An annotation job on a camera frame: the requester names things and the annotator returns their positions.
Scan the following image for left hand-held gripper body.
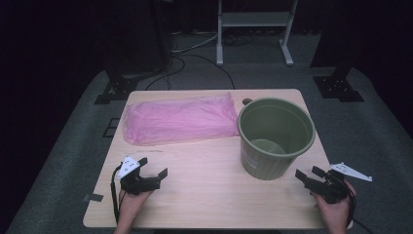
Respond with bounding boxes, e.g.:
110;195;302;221
116;155;162;196

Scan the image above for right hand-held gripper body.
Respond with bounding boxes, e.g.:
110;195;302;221
305;162;373;205

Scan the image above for green plastic bin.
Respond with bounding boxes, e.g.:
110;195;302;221
237;97;317;181

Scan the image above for pink plastic bag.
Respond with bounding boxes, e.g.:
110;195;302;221
122;92;241;146

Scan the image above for person's left hand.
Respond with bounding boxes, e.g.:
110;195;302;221
117;190;153;226

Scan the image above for person's right hand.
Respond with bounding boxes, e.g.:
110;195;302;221
313;180;357;228

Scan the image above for grey tape strip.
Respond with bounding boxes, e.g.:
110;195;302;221
82;193;104;203

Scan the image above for black stand base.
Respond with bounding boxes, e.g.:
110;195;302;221
313;66;364;103
94;77;139;105

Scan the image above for white metal stand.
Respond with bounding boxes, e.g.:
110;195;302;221
215;0;299;67

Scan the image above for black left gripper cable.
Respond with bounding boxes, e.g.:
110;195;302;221
110;164;123;225

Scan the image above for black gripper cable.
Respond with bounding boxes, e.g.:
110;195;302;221
343;183;374;234
110;164;123;225

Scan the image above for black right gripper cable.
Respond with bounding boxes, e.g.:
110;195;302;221
343;183;374;234

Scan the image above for black floor cable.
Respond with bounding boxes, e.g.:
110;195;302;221
144;53;237;91

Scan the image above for grey floor cable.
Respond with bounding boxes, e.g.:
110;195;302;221
170;31;219;55

